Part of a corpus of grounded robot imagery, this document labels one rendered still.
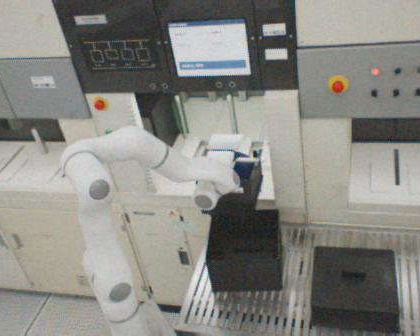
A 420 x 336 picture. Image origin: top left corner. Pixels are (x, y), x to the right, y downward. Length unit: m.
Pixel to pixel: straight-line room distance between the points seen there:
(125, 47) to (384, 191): 1.19
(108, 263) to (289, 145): 0.83
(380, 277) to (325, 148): 0.51
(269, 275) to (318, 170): 0.47
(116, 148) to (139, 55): 0.63
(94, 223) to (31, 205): 1.29
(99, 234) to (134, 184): 0.87
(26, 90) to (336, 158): 1.31
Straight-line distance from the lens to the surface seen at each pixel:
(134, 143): 1.51
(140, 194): 2.47
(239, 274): 2.01
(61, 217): 2.80
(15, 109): 2.47
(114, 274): 1.67
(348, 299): 1.92
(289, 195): 2.19
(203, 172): 1.64
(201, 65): 1.99
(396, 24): 1.86
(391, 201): 2.27
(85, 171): 1.46
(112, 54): 2.10
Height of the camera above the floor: 2.35
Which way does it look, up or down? 35 degrees down
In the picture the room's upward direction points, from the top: 11 degrees counter-clockwise
